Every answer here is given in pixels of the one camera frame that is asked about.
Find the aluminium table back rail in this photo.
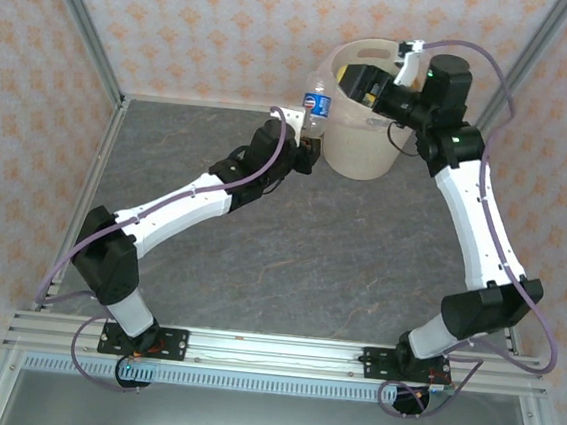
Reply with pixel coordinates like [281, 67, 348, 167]
[120, 90, 477, 136]

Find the grey slotted cable duct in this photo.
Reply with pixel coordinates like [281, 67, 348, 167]
[21, 351, 523, 418]

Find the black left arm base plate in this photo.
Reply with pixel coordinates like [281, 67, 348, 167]
[97, 322, 191, 363]

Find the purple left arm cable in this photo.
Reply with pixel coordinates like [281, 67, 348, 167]
[33, 84, 290, 329]

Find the grey metal sheet panel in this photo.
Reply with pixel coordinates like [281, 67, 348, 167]
[0, 365, 539, 425]

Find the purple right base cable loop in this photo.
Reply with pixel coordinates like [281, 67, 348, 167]
[375, 346, 482, 425]

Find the long aluminium base rail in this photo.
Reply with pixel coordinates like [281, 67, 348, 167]
[1, 308, 550, 399]

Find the beige plastic bin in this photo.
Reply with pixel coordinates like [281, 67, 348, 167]
[316, 34, 444, 187]

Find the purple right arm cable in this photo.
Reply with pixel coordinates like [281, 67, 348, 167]
[392, 35, 567, 376]

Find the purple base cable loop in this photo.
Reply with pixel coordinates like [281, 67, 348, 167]
[375, 346, 482, 425]
[67, 312, 149, 395]

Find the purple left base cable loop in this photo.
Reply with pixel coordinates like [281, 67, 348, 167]
[67, 312, 149, 395]

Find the aluminium corner post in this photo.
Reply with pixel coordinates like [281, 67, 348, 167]
[25, 0, 137, 108]
[468, 0, 567, 150]

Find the aluminium table side rail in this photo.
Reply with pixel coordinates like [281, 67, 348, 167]
[32, 92, 131, 320]
[448, 132, 543, 358]

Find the black round cable port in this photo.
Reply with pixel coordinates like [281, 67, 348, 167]
[113, 354, 155, 392]
[391, 381, 433, 420]

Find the clear bottle Pepsi label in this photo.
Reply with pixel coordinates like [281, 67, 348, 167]
[298, 71, 338, 143]

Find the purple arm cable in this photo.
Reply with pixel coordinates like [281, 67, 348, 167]
[33, 84, 290, 329]
[392, 35, 567, 376]

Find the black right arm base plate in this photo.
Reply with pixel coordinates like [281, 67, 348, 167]
[360, 347, 455, 388]

